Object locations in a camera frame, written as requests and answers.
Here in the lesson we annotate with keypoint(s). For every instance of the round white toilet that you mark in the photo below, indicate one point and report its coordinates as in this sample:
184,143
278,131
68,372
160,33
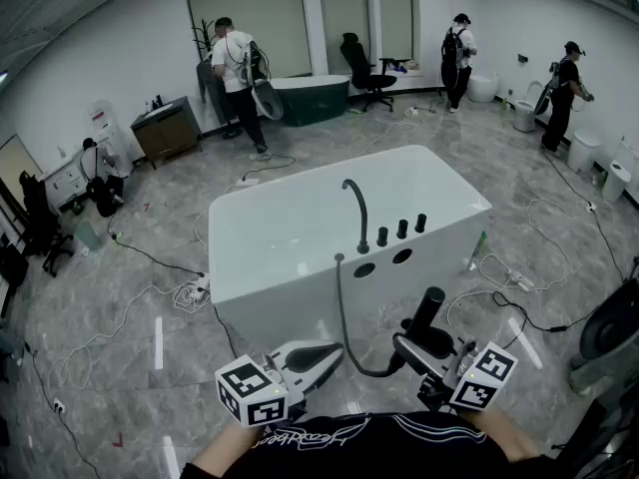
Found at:
481,88

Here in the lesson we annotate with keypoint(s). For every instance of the white square toilet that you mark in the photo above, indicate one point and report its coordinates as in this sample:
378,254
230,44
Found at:
619,172

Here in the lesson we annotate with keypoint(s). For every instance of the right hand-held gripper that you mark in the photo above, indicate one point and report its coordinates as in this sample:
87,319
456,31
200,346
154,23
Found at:
481,367

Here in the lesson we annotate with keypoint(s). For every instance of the black wall holder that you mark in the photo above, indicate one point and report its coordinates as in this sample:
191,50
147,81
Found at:
523,58

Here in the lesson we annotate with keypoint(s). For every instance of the green bottle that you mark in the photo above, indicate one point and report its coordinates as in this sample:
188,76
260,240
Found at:
479,252
504,105

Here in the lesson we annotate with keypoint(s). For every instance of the green cloth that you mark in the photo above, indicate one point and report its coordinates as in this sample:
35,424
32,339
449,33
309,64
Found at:
355,111

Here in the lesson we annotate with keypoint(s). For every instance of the tall mirror panel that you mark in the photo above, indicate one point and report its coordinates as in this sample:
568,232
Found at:
17,162

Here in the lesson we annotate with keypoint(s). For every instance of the grey hanging garment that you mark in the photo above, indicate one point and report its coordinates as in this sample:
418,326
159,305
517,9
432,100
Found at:
204,83

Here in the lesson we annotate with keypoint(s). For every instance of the person's right forearm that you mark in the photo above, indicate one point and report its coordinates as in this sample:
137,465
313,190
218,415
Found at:
504,432

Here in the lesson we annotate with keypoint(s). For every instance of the black faucet knob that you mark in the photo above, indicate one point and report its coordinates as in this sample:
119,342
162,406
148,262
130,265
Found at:
420,222
402,229
383,236

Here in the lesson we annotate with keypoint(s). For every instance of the white grey backpack rig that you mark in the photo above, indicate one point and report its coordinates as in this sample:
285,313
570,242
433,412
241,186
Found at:
267,98

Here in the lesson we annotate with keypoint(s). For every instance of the black coat rack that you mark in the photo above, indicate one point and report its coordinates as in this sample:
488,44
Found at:
204,38

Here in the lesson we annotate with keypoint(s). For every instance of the black tripod stand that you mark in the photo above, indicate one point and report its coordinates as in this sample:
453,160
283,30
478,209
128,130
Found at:
614,447

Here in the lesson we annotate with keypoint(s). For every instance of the white drawer cabinet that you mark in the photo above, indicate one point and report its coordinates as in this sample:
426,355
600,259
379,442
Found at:
62,182

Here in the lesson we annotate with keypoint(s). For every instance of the pale green container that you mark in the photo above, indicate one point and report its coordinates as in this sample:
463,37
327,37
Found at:
90,237

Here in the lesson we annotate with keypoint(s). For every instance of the dark green bathtub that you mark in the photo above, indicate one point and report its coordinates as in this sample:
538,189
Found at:
309,100

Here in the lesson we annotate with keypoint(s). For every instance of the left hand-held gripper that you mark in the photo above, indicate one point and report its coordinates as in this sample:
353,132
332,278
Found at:
252,392

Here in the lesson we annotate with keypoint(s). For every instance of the white power strip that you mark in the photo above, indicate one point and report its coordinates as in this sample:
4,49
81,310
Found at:
59,406
410,112
247,181
197,287
592,206
521,281

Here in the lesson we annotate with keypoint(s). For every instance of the white bathtub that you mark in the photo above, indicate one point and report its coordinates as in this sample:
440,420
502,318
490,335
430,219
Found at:
299,227

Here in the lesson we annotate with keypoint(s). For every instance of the black office chair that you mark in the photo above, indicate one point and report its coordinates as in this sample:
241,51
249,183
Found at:
359,68

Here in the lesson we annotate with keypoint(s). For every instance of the person's black shirt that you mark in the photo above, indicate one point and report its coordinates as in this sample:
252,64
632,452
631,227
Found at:
389,452

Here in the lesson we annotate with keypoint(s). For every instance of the brown wooden cabinet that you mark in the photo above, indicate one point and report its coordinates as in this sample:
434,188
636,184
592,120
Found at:
165,133

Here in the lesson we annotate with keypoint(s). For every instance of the person's left forearm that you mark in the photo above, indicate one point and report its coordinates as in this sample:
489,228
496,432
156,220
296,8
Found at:
219,454

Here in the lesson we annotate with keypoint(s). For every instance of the white toilet with raised lid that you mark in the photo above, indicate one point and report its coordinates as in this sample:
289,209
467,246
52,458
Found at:
524,113

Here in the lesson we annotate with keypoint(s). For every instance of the black curved faucet spout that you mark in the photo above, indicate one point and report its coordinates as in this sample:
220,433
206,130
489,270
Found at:
363,246

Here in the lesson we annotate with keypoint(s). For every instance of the black mesh chair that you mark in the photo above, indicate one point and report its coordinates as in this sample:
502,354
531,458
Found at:
37,217

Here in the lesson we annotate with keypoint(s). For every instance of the white water dispenser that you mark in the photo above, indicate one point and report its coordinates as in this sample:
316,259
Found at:
107,133

